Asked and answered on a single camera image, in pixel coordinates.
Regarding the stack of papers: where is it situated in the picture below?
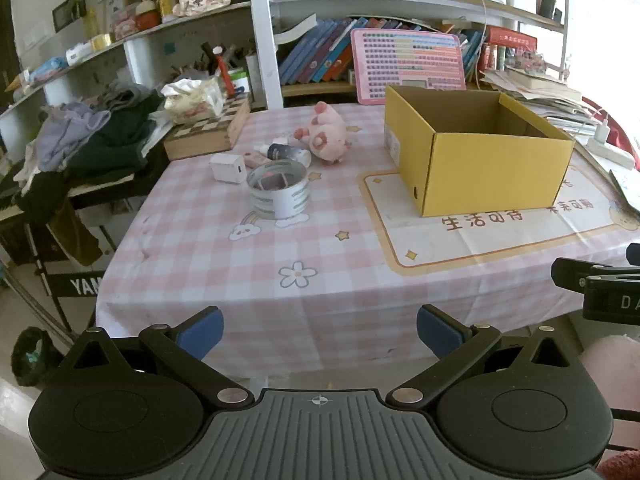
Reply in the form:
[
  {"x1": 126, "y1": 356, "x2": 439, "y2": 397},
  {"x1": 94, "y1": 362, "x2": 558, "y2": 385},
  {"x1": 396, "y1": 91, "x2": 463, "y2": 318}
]
[{"x1": 480, "y1": 67, "x2": 601, "y2": 136}]

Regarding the pink plush pig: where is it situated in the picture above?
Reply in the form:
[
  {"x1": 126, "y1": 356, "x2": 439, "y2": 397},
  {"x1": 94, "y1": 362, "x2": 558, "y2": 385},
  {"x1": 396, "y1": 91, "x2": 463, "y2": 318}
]
[{"x1": 294, "y1": 101, "x2": 353, "y2": 166}]

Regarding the crumpled white plastic bag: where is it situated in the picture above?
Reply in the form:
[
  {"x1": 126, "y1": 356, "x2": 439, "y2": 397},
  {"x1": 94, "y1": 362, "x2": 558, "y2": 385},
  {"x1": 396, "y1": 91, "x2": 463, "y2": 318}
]
[{"x1": 160, "y1": 77, "x2": 226, "y2": 123}]

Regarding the white charger cube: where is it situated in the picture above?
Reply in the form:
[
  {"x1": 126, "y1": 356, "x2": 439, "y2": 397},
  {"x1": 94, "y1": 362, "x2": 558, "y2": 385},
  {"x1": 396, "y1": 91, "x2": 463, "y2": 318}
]
[{"x1": 209, "y1": 153, "x2": 247, "y2": 184}]

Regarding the red box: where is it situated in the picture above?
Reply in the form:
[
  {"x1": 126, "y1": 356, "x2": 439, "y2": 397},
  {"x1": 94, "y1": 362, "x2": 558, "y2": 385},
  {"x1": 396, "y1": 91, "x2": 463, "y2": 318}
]
[{"x1": 485, "y1": 26, "x2": 538, "y2": 71}]

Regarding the black fuzzy bin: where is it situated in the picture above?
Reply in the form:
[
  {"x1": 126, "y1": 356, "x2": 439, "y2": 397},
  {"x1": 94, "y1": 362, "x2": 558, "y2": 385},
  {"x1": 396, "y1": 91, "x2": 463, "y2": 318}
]
[{"x1": 11, "y1": 326, "x2": 63, "y2": 386}]

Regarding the red cloth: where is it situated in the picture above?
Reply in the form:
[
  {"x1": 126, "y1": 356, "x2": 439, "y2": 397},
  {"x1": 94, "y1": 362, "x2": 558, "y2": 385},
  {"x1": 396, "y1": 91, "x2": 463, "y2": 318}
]
[{"x1": 607, "y1": 110, "x2": 640, "y2": 171}]

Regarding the dark green cloth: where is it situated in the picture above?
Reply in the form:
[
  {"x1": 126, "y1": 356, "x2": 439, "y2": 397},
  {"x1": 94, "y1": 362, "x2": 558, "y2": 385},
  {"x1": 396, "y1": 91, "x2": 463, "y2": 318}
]
[{"x1": 65, "y1": 95, "x2": 163, "y2": 183}]

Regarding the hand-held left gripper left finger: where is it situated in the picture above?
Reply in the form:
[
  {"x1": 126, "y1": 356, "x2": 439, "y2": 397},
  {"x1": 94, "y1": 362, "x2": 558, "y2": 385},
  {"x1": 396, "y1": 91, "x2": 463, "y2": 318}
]
[{"x1": 62, "y1": 305, "x2": 253, "y2": 408}]

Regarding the white shelf unit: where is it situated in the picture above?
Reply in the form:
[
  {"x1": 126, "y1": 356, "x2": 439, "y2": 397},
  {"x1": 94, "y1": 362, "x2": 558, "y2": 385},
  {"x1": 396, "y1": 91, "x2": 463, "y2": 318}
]
[{"x1": 0, "y1": 0, "x2": 571, "y2": 111}]

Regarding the red and white tube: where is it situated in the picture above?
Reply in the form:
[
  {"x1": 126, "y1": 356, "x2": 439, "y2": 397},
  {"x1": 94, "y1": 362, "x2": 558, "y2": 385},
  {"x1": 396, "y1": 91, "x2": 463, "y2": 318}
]
[{"x1": 212, "y1": 46, "x2": 236, "y2": 98}]

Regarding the white cable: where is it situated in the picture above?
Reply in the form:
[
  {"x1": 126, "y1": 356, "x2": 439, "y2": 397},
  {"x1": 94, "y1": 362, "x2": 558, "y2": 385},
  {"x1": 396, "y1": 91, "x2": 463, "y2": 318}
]
[{"x1": 470, "y1": 0, "x2": 490, "y2": 86}]

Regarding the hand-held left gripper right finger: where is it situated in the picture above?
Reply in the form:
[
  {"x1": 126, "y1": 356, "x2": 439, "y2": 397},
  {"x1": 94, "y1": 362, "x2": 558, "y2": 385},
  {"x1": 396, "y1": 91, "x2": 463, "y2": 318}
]
[{"x1": 385, "y1": 304, "x2": 583, "y2": 408}]

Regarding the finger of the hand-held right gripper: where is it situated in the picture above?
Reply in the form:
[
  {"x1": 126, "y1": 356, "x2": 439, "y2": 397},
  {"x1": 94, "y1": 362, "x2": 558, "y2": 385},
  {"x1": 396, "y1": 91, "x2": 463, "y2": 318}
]
[{"x1": 551, "y1": 257, "x2": 640, "y2": 292}]

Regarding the wooden chessboard box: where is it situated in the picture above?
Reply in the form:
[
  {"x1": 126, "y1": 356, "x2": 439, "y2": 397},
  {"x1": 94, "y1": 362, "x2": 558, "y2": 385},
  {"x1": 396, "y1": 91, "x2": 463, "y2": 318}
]
[{"x1": 163, "y1": 95, "x2": 252, "y2": 161}]

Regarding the black folding chair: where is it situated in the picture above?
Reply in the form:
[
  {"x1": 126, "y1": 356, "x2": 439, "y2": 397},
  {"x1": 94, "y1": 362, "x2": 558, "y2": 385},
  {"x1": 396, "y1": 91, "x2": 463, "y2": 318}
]
[{"x1": 0, "y1": 180, "x2": 121, "y2": 331}]

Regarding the lavender cloth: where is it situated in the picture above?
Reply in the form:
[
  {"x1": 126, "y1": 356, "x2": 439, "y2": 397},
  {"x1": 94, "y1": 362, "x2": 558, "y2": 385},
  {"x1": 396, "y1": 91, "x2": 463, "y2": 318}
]
[{"x1": 37, "y1": 102, "x2": 111, "y2": 171}]

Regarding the yellow cardboard box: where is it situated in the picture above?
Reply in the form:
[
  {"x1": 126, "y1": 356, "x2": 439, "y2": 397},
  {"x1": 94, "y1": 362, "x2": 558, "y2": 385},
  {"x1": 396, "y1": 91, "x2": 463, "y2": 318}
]
[{"x1": 384, "y1": 85, "x2": 576, "y2": 218}]

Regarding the row of blue books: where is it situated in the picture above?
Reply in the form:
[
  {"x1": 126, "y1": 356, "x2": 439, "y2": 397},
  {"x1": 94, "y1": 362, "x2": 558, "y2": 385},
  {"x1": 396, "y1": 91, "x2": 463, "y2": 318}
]
[{"x1": 277, "y1": 16, "x2": 486, "y2": 86}]

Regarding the clear tape roll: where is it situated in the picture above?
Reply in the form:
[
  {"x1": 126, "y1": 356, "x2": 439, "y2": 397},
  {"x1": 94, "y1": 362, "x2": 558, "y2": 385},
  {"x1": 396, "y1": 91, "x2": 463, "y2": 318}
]
[{"x1": 247, "y1": 159, "x2": 310, "y2": 221}]

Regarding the dark spray bottle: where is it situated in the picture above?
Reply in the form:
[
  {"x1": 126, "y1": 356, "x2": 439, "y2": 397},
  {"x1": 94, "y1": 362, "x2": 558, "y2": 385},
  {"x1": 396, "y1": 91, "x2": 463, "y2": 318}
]
[{"x1": 266, "y1": 143, "x2": 312, "y2": 167}]

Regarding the white power strip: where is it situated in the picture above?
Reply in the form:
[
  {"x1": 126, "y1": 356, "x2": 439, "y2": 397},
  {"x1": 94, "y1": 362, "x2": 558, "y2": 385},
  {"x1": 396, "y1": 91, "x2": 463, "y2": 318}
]
[{"x1": 587, "y1": 135, "x2": 636, "y2": 168}]

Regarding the pink learning board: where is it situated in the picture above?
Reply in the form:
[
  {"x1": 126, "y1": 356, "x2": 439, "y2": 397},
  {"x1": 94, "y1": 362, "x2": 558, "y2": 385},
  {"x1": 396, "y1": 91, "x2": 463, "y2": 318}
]
[{"x1": 350, "y1": 28, "x2": 467, "y2": 106}]

